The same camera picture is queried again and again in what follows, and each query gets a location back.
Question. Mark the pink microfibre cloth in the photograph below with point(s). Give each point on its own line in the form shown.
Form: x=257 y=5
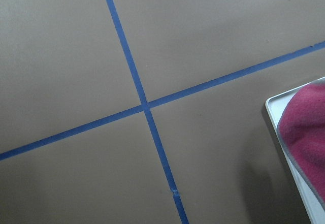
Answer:
x=301 y=134

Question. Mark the white towel rack stand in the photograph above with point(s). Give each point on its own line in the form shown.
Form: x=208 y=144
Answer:
x=275 y=107

